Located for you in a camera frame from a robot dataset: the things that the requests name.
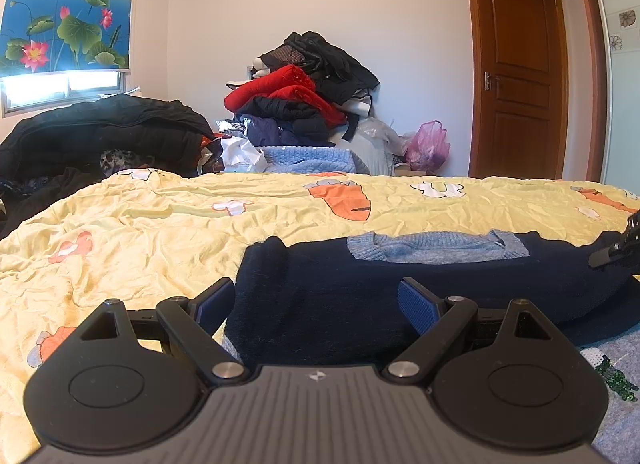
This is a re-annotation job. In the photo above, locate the grey and navy knit sweater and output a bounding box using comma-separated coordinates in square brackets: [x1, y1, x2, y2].
[218, 232, 639, 463]

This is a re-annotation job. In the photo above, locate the yellow carrot print bed sheet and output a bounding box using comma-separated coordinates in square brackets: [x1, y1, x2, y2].
[1, 169, 639, 463]

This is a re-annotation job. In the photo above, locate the brown wooden door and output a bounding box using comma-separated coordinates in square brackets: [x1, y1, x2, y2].
[469, 0, 568, 179]

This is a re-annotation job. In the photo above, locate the pink plastic bag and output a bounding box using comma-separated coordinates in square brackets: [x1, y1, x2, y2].
[406, 120, 450, 173]

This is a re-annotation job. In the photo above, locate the black coat pile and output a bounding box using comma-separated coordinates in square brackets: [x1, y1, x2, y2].
[1, 94, 215, 237]

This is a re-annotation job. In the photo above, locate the white crumpled plastic bag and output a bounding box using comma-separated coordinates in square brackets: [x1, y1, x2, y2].
[220, 137, 268, 173]

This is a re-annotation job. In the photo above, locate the grey plastic bag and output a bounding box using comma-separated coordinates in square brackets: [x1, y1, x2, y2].
[331, 117, 410, 176]

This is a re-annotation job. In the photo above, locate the light blue folded knit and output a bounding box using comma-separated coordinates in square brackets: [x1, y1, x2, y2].
[260, 146, 369, 175]

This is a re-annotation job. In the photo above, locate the navy garment in pile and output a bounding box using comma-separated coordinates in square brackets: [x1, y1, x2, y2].
[233, 96, 333, 147]

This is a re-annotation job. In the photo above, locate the red garment on pile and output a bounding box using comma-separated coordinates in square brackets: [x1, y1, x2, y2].
[224, 65, 346, 128]

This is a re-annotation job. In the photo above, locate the lotus print window blind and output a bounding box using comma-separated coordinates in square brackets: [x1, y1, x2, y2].
[1, 0, 132, 77]

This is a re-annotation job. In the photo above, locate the window frame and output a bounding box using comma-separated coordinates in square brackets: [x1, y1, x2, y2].
[1, 69, 128, 117]

